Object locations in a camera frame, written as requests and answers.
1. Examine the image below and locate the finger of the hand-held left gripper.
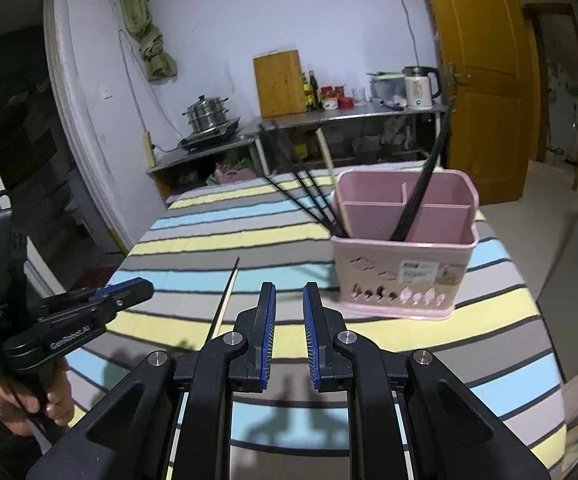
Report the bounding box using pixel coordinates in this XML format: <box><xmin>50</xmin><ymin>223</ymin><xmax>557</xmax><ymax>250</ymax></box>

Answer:
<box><xmin>34</xmin><ymin>277</ymin><xmax>154</xmax><ymax>323</ymax></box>

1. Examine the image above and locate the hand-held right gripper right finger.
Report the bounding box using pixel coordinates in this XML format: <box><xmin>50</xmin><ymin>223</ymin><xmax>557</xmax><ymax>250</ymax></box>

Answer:
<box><xmin>303</xmin><ymin>281</ymin><xmax>552</xmax><ymax>480</ymax></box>

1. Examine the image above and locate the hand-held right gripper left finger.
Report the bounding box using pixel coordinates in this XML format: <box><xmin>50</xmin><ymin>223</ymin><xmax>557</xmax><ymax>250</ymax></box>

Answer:
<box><xmin>26</xmin><ymin>281</ymin><xmax>277</xmax><ymax>480</ymax></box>

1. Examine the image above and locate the black chopstick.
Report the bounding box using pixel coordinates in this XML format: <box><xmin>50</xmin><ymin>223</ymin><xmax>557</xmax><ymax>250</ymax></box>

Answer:
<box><xmin>292</xmin><ymin>168</ymin><xmax>340</xmax><ymax>233</ymax></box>
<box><xmin>263</xmin><ymin>173</ymin><xmax>338</xmax><ymax>235</ymax></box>
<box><xmin>394</xmin><ymin>105</ymin><xmax>454</xmax><ymax>241</ymax></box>
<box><xmin>303</xmin><ymin>168</ymin><xmax>344</xmax><ymax>235</ymax></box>
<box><xmin>207</xmin><ymin>256</ymin><xmax>242</xmax><ymax>350</ymax></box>
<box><xmin>389</xmin><ymin>105</ymin><xmax>454</xmax><ymax>243</ymax></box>

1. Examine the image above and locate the wooden chopstick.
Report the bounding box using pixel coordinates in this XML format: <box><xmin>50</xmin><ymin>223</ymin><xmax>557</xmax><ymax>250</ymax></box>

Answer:
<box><xmin>316</xmin><ymin>128</ymin><xmax>350</xmax><ymax>237</ymax></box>
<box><xmin>218</xmin><ymin>268</ymin><xmax>238</xmax><ymax>325</ymax></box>

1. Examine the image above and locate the pink plastic utensil holder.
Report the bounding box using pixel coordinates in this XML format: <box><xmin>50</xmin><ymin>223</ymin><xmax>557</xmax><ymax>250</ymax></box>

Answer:
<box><xmin>330</xmin><ymin>169</ymin><xmax>480</xmax><ymax>322</ymax></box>

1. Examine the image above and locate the person's left hand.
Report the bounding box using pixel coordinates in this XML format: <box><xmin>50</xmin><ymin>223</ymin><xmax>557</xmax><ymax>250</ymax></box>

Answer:
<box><xmin>0</xmin><ymin>355</ymin><xmax>76</xmax><ymax>427</ymax></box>

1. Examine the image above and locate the striped cloth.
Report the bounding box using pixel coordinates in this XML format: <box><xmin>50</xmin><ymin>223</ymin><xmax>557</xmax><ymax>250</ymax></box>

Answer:
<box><xmin>64</xmin><ymin>160</ymin><xmax>570</xmax><ymax>480</ymax></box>

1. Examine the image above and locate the yellowish power strip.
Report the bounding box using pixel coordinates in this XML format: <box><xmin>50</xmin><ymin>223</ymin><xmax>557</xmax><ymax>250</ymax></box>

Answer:
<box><xmin>141</xmin><ymin>131</ymin><xmax>156</xmax><ymax>168</ymax></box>

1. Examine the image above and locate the black induction cooker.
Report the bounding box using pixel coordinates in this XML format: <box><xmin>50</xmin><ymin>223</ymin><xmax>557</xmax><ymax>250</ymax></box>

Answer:
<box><xmin>178</xmin><ymin>117</ymin><xmax>242</xmax><ymax>151</ymax></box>

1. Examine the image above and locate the steel steamer pot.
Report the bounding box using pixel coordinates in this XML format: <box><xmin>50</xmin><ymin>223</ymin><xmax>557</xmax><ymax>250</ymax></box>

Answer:
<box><xmin>183</xmin><ymin>94</ymin><xmax>230</xmax><ymax>133</ymax></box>

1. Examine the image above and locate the stainless steel counter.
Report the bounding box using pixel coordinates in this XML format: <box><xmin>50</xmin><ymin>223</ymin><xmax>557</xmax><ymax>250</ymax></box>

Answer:
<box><xmin>146</xmin><ymin>102</ymin><xmax>447</xmax><ymax>201</ymax></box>

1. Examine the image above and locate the wooden cutting board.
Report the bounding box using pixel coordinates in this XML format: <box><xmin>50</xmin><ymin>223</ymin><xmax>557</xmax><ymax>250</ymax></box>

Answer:
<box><xmin>253</xmin><ymin>49</ymin><xmax>306</xmax><ymax>119</ymax></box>

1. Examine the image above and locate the green hanging cloth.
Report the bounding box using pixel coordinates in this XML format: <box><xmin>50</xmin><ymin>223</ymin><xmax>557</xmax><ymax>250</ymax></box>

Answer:
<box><xmin>119</xmin><ymin>0</ymin><xmax>178</xmax><ymax>82</ymax></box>

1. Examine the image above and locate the white electric kettle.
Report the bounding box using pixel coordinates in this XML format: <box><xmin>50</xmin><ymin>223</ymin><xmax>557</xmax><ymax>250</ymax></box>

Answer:
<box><xmin>402</xmin><ymin>65</ymin><xmax>442</xmax><ymax>111</ymax></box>

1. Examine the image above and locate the yellow wooden door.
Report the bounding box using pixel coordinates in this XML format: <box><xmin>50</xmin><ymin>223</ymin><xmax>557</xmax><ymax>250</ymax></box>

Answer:
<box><xmin>416</xmin><ymin>0</ymin><xmax>542</xmax><ymax>206</ymax></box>

